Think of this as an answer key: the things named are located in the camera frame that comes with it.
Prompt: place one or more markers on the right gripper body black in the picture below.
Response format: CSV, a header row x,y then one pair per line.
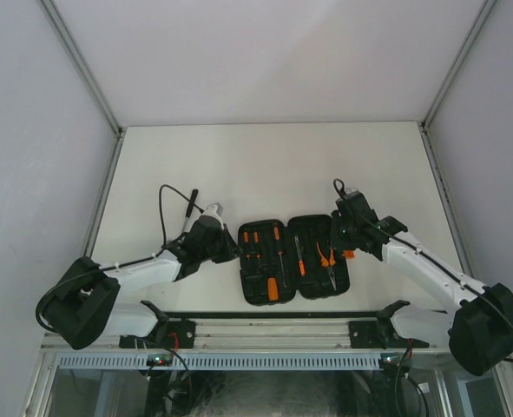
x,y
342,235

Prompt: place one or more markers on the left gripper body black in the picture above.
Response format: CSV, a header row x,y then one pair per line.
x,y
220,250

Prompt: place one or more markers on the long nose pliers orange handles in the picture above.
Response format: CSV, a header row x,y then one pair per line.
x,y
327,261

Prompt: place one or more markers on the small precision screwdriver orange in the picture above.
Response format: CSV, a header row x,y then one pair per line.
x,y
258,253

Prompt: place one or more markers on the black plastic tool case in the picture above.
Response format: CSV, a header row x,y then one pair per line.
x,y
315,284

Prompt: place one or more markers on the claw hammer orange black handle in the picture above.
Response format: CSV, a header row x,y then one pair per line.
x,y
273,293

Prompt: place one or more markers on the small screwdriver orange black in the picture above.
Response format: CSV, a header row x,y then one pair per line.
x,y
247,249

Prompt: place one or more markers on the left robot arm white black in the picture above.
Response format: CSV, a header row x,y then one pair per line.
x,y
89,301

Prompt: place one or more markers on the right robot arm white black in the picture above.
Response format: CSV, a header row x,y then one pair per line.
x,y
475,321

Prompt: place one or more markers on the aluminium front rail frame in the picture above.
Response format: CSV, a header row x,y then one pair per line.
x,y
270,334

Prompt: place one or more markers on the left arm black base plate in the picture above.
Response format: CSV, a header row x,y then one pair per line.
x,y
170,334

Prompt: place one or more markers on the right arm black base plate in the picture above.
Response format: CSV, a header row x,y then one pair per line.
x,y
370,334

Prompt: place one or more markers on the grey slotted cable duct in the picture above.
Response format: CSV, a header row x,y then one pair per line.
x,y
222,361

